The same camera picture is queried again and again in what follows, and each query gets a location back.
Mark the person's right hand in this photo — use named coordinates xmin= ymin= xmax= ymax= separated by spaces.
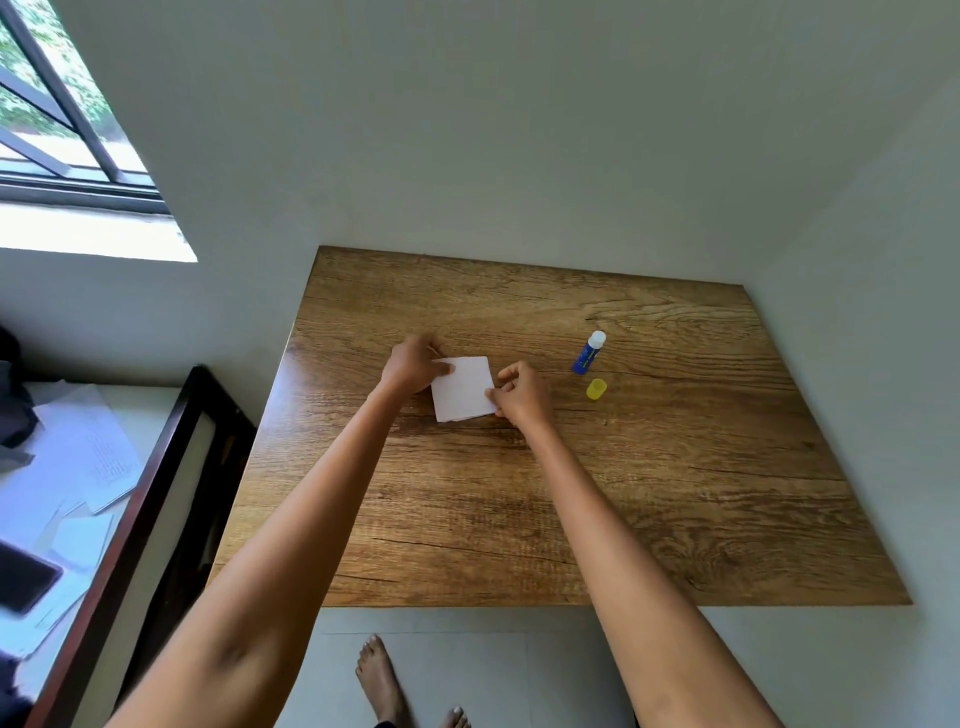
xmin=485 ymin=360 xmax=557 ymax=435

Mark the white blank paper sheet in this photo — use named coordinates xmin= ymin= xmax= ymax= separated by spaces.
xmin=37 ymin=506 xmax=117 ymax=575

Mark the white printed paper sheet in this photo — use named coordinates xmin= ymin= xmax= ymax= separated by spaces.
xmin=22 ymin=384 xmax=144 ymax=516

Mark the dark bag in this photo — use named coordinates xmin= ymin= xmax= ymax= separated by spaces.
xmin=0 ymin=326 xmax=40 ymax=474

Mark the dark framed window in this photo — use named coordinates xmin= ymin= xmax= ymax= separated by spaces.
xmin=0 ymin=0 xmax=175 ymax=216

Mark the black phone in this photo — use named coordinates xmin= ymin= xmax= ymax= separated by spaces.
xmin=0 ymin=540 xmax=64 ymax=618

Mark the person's left hand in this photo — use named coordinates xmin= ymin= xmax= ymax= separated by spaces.
xmin=380 ymin=333 xmax=456 ymax=398

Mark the person's right forearm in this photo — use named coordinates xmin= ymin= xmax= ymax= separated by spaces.
xmin=522 ymin=418 xmax=786 ymax=728

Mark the person's left forearm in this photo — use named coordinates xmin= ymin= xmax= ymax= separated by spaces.
xmin=105 ymin=381 xmax=423 ymax=728

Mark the dark wooden bed frame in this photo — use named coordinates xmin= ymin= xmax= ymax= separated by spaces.
xmin=24 ymin=364 xmax=258 ymax=728

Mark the person's left foot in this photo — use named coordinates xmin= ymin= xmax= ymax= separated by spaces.
xmin=355 ymin=634 xmax=412 ymax=728

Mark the blue glue stick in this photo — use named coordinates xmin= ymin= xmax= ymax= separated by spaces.
xmin=572 ymin=330 xmax=607 ymax=376

